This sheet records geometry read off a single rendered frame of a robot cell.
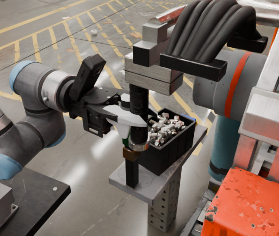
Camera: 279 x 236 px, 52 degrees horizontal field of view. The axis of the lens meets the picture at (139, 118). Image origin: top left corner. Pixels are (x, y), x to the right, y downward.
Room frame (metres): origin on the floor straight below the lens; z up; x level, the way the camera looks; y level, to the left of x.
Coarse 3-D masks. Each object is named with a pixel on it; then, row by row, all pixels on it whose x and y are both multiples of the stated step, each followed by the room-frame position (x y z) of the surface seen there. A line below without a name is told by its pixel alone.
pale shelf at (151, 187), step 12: (204, 132) 0.88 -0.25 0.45; (120, 168) 0.68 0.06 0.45; (144, 168) 0.68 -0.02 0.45; (168, 168) 0.68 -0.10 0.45; (180, 168) 0.71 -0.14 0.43; (120, 180) 0.63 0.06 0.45; (144, 180) 0.63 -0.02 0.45; (156, 180) 0.63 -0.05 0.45; (168, 180) 0.63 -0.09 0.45; (132, 192) 0.59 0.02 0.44; (144, 192) 0.58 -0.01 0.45; (156, 192) 0.58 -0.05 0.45
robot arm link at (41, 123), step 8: (32, 112) 0.58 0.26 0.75; (40, 112) 0.57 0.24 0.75; (48, 112) 0.58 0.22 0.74; (56, 112) 0.60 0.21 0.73; (24, 120) 0.56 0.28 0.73; (32, 120) 0.56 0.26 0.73; (40, 120) 0.57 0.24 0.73; (48, 120) 0.58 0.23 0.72; (56, 120) 0.59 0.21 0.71; (64, 120) 0.64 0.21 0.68; (40, 128) 0.55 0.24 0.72; (48, 128) 0.57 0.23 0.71; (56, 128) 0.58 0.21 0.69; (64, 128) 0.62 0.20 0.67; (48, 136) 0.55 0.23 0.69; (56, 136) 0.59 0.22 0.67; (64, 136) 0.61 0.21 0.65; (48, 144) 0.58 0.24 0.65; (56, 144) 0.58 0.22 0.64
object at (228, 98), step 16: (240, 64) 0.49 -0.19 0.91; (256, 64) 0.49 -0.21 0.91; (208, 80) 0.50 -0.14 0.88; (224, 80) 0.48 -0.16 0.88; (240, 80) 0.47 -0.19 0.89; (256, 80) 0.46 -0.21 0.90; (192, 96) 0.52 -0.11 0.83; (208, 96) 0.49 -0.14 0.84; (224, 96) 0.47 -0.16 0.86; (240, 96) 0.45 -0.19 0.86; (224, 112) 0.47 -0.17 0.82; (240, 112) 0.45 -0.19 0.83
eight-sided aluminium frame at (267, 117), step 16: (272, 48) 0.30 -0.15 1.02; (272, 64) 0.29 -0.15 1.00; (272, 80) 0.28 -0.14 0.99; (256, 96) 0.27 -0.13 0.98; (272, 96) 0.26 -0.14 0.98; (256, 112) 0.26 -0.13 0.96; (272, 112) 0.25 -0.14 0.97; (240, 128) 0.26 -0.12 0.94; (256, 128) 0.25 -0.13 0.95; (272, 128) 0.24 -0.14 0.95; (240, 144) 0.26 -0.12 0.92; (256, 144) 0.27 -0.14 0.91; (272, 144) 0.24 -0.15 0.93; (240, 160) 0.25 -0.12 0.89; (256, 160) 0.54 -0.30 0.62; (272, 160) 0.54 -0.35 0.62; (272, 176) 0.23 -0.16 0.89
